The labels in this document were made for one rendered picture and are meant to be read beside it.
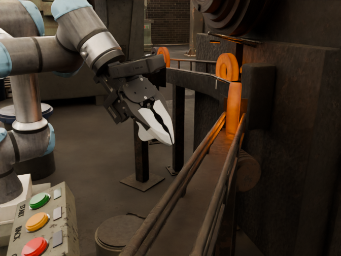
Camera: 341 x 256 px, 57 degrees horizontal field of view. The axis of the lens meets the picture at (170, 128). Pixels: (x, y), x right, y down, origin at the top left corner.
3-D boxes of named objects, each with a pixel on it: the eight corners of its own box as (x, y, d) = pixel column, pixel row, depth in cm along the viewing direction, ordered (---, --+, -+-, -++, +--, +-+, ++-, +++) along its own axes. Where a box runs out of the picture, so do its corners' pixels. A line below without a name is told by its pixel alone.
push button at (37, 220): (50, 215, 61) (45, 208, 60) (49, 227, 58) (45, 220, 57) (30, 225, 60) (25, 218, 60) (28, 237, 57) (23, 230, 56)
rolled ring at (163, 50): (162, 79, 221) (166, 79, 223) (167, 59, 207) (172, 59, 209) (155, 61, 232) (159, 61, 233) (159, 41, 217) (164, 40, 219)
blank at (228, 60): (222, 52, 143) (215, 53, 142) (239, 53, 129) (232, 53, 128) (221, 87, 147) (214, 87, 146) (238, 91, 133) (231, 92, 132)
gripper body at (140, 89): (142, 114, 69) (111, 70, 70) (163, 94, 63) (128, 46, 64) (117, 128, 64) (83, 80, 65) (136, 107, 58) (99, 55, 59)
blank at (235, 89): (237, 141, 98) (226, 140, 98) (241, 95, 102) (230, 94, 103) (237, 127, 83) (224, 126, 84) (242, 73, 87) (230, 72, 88)
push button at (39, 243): (49, 239, 54) (44, 232, 54) (49, 255, 51) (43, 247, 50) (27, 251, 54) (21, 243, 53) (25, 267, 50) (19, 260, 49)
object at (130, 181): (135, 167, 213) (131, 59, 190) (166, 179, 199) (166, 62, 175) (113, 180, 198) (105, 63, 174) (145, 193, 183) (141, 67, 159)
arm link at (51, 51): (26, 55, 73) (33, 23, 65) (72, 51, 80) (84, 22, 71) (37, 84, 71) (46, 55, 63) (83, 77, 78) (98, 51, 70)
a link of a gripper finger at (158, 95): (171, 117, 65) (146, 82, 66) (175, 113, 64) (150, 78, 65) (156, 125, 62) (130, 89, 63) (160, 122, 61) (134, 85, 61)
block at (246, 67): (260, 122, 128) (266, 61, 120) (272, 128, 120) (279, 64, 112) (236, 125, 124) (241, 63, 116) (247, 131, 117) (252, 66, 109)
